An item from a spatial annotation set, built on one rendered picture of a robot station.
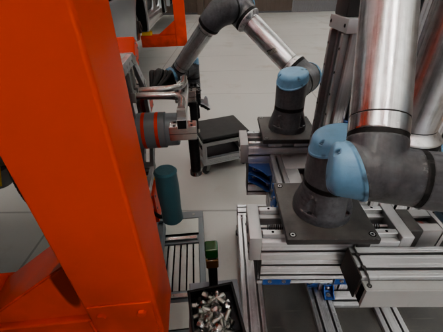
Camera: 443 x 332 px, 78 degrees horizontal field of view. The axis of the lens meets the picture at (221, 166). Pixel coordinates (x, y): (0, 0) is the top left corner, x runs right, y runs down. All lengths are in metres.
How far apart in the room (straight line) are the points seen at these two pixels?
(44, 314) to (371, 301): 0.77
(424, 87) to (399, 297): 0.48
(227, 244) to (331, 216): 1.10
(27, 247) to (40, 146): 1.69
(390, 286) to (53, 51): 0.80
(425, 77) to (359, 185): 0.30
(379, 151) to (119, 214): 0.40
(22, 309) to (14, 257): 1.29
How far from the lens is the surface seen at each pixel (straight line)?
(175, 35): 4.62
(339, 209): 0.73
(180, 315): 1.43
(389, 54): 0.43
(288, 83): 1.07
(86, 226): 0.54
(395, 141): 0.39
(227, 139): 2.17
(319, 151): 0.65
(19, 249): 2.14
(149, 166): 1.32
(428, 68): 0.62
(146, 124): 1.06
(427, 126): 0.66
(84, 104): 0.41
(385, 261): 0.84
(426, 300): 0.88
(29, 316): 0.85
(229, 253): 1.70
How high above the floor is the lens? 1.33
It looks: 34 degrees down
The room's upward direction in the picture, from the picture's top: 1 degrees counter-clockwise
